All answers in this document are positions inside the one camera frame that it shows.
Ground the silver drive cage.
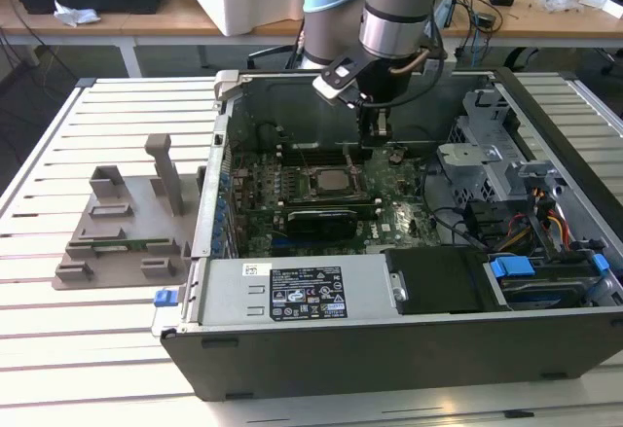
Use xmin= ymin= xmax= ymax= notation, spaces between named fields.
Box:
xmin=435 ymin=89 xmax=561 ymax=214

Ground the hard disk in blue carrier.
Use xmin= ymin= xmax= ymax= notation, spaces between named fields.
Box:
xmin=486 ymin=250 xmax=612 ymax=310

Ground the black drive bay cover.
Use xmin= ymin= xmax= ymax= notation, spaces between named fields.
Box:
xmin=384 ymin=246 xmax=493 ymax=315

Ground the green RAM stick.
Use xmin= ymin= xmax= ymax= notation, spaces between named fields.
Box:
xmin=92 ymin=237 xmax=150 ymax=251

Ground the black RAM slot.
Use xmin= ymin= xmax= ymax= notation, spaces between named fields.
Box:
xmin=275 ymin=144 xmax=364 ymax=153
xmin=277 ymin=201 xmax=382 ymax=209
xmin=275 ymin=158 xmax=369 ymax=166
xmin=275 ymin=149 xmax=364 ymax=157
xmin=277 ymin=197 xmax=382 ymax=205
xmin=277 ymin=205 xmax=382 ymax=214
xmin=275 ymin=154 xmax=366 ymax=161
xmin=277 ymin=194 xmax=382 ymax=201

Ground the black graphics card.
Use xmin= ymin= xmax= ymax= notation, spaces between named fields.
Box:
xmin=284 ymin=207 xmax=360 ymax=242

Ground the black power supply label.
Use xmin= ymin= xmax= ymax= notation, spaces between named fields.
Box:
xmin=269 ymin=265 xmax=348 ymax=322

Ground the red wire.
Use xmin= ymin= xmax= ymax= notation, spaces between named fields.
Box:
xmin=506 ymin=216 xmax=532 ymax=249

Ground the grey parts rack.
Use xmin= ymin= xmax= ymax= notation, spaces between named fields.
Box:
xmin=51 ymin=133 xmax=194 ymax=292

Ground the green motherboard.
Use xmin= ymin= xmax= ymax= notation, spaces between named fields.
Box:
xmin=228 ymin=147 xmax=442 ymax=259

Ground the CPU socket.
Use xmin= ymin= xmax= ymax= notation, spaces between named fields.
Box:
xmin=310 ymin=166 xmax=361 ymax=198

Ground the beige case latch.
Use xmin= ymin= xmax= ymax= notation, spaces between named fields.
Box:
xmin=213 ymin=69 xmax=240 ymax=103

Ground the black camera cable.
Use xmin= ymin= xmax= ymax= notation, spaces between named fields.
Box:
xmin=362 ymin=0 xmax=447 ymax=107

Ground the silver CPU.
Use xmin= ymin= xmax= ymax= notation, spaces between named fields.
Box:
xmin=318 ymin=169 xmax=354 ymax=191

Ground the black office chair base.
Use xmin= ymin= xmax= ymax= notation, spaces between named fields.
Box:
xmin=245 ymin=46 xmax=303 ymax=71

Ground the silver power supply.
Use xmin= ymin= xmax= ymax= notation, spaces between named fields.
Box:
xmin=197 ymin=255 xmax=393 ymax=327

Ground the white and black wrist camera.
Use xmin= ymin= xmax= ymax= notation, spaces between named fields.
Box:
xmin=311 ymin=53 xmax=374 ymax=107

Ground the black and silver PC case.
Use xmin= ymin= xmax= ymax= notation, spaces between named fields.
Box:
xmin=150 ymin=66 xmax=623 ymax=403

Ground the crumpled white paper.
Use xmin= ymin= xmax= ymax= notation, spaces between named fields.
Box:
xmin=52 ymin=0 xmax=102 ymax=28

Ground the wooden desk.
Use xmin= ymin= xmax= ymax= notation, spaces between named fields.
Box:
xmin=0 ymin=0 xmax=623 ymax=78

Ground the yellow wire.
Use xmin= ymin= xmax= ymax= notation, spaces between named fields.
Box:
xmin=547 ymin=205 xmax=571 ymax=253

